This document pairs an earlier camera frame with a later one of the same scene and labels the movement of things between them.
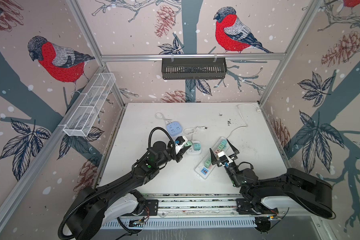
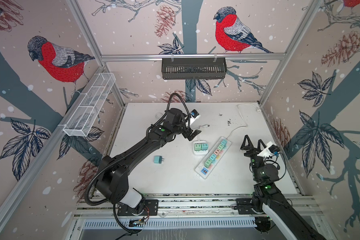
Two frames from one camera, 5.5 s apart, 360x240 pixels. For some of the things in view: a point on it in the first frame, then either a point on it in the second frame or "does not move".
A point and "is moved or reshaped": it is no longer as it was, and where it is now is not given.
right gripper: [236, 151] to [251, 149]
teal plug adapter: [197, 146] to [204, 146]
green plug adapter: [188, 143] to [197, 147]
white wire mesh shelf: [90, 104] does not move
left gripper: [179, 155] to [187, 133]
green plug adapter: [207, 163] does not move
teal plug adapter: [224, 142] does not move
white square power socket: [191, 151] is moved or reshaped
